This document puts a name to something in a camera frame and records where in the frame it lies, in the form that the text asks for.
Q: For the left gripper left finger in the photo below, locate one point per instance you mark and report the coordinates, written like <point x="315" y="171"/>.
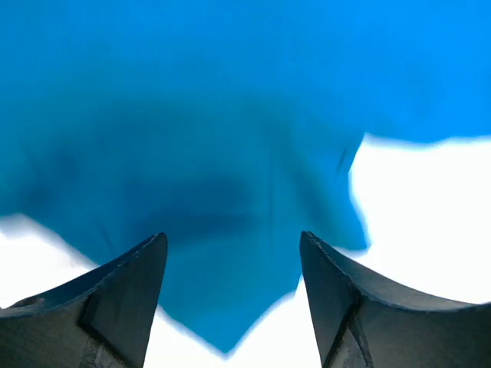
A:
<point x="101" y="319"/>

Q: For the blue t shirt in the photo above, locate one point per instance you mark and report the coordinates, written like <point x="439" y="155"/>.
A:
<point x="230" y="126"/>

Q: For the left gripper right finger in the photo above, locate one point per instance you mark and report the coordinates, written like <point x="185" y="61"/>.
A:
<point x="363" y="319"/>

